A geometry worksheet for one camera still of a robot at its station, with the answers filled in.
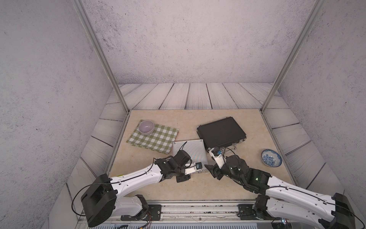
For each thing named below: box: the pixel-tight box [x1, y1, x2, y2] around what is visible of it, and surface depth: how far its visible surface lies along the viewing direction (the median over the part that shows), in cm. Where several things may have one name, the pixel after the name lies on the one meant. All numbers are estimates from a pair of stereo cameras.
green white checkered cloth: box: [126, 119, 180, 155], surface depth 104 cm
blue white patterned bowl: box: [261, 148, 283, 168], surface depth 93 cm
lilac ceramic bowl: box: [138, 120, 155, 136], surface depth 106 cm
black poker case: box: [196, 116, 247, 150], surface depth 103 cm
